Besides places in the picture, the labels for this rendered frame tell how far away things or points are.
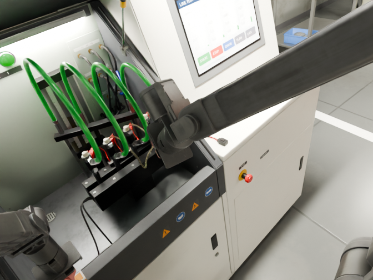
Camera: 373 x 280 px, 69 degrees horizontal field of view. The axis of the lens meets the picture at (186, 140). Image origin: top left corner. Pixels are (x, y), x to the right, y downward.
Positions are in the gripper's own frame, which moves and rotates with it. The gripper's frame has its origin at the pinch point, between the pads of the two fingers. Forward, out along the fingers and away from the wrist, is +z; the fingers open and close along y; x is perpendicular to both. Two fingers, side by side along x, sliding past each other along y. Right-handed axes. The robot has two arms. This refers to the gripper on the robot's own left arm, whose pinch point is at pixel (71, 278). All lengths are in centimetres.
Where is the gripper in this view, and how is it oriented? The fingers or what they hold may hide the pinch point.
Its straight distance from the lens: 85.7
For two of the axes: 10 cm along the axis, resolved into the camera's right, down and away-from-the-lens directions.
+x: 6.9, 4.2, -5.9
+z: 1.2, 7.3, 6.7
